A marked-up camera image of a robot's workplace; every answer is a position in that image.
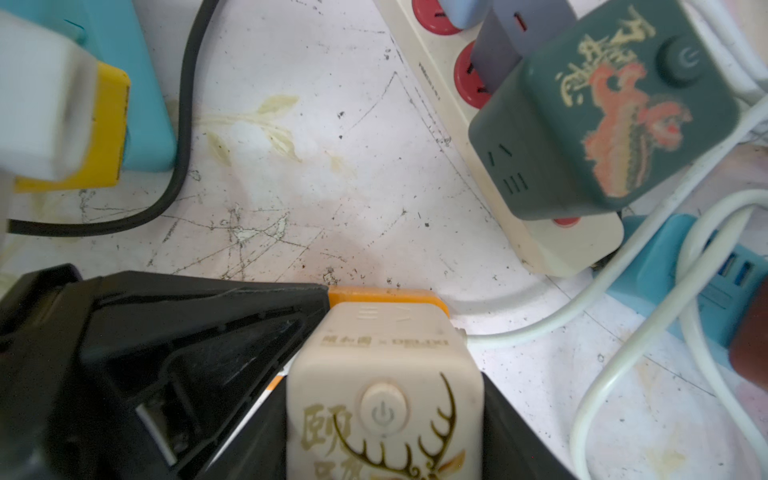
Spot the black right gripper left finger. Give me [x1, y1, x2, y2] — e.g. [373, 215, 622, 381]
[1, 264, 330, 479]

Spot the dark green cube adapter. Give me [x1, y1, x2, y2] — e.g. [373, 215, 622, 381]
[468, 1, 740, 220]

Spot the teal triangular power strip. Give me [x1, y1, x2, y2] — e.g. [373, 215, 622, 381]
[0, 0, 178, 174]

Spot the orange power strip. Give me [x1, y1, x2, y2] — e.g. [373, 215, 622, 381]
[280, 287, 458, 402]

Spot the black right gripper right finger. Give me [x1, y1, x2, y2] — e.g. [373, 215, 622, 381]
[482, 373, 576, 480]

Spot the black power cable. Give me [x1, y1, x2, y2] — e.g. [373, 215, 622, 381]
[7, 0, 220, 238]

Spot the beige red power strip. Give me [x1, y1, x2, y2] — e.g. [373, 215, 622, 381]
[376, 1, 624, 277]

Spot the cream deer cube adapter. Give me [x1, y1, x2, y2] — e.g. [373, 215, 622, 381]
[286, 302, 484, 479]

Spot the yellow cube adapter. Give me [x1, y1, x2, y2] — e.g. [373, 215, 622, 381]
[14, 62, 131, 193]

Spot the brown usb charger plug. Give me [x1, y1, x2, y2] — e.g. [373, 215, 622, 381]
[729, 291, 767, 391]

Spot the teal rectangular power strip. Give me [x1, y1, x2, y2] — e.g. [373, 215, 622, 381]
[605, 214, 768, 370]

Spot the white plug adapter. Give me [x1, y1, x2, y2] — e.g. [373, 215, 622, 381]
[1, 11, 99, 181]

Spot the white power cable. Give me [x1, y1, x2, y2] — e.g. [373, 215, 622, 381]
[464, 0, 768, 480]

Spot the grey blue plug adapter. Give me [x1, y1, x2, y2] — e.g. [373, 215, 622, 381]
[439, 0, 577, 94]

